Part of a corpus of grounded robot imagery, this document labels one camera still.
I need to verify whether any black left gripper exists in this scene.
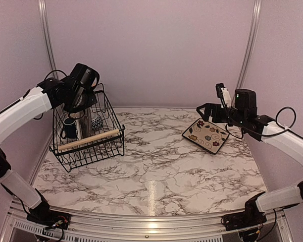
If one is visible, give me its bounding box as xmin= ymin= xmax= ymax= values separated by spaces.
xmin=66 ymin=87 xmax=97 ymax=113

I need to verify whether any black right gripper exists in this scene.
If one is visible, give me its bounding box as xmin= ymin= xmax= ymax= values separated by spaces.
xmin=196 ymin=103 xmax=246 ymax=128

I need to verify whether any grey patterned round plate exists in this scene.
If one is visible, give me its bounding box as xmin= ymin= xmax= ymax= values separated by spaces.
xmin=80 ymin=108 xmax=91 ymax=139

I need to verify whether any square floral plate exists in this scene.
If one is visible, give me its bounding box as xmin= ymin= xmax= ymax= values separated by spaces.
xmin=182 ymin=118 xmax=230 ymax=154

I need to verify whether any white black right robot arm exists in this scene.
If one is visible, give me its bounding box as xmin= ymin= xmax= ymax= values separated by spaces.
xmin=196 ymin=83 xmax=303 ymax=231

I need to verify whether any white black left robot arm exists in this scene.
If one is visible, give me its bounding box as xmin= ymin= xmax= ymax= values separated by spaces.
xmin=0 ymin=63 xmax=100 ymax=224

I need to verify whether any white round plate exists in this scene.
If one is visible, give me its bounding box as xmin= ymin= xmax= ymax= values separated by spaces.
xmin=76 ymin=119 xmax=83 ymax=140

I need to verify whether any dark blue mug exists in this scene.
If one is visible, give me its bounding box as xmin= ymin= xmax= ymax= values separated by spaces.
xmin=61 ymin=117 xmax=77 ymax=139

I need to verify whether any blue white patterned bowl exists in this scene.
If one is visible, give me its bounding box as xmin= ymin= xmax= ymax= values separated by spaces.
xmin=91 ymin=113 xmax=103 ymax=131

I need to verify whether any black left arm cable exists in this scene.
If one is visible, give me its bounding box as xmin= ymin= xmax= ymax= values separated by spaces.
xmin=32 ymin=70 xmax=69 ymax=120

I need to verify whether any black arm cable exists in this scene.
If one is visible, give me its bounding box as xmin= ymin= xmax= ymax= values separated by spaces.
xmin=224 ymin=107 xmax=297 ymax=141
xmin=32 ymin=70 xmax=69 ymax=120

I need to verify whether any black wire dish rack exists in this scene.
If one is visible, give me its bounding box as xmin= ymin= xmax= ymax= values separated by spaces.
xmin=49 ymin=84 xmax=125 ymax=172

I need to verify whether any aluminium right corner post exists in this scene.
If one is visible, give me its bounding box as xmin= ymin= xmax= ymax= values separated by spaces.
xmin=236 ymin=0 xmax=263 ymax=90

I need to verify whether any aluminium corner post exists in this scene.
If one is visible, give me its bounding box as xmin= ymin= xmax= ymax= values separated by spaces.
xmin=38 ymin=0 xmax=56 ymax=70
xmin=236 ymin=0 xmax=263 ymax=90

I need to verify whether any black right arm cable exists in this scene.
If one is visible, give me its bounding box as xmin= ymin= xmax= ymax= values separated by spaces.
xmin=224 ymin=107 xmax=297 ymax=141

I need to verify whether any aluminium left corner post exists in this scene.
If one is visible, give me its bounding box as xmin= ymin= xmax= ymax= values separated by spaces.
xmin=38 ymin=0 xmax=56 ymax=70

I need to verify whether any aluminium front frame rail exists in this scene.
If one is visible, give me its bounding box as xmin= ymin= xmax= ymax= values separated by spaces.
xmin=0 ymin=199 xmax=293 ymax=242

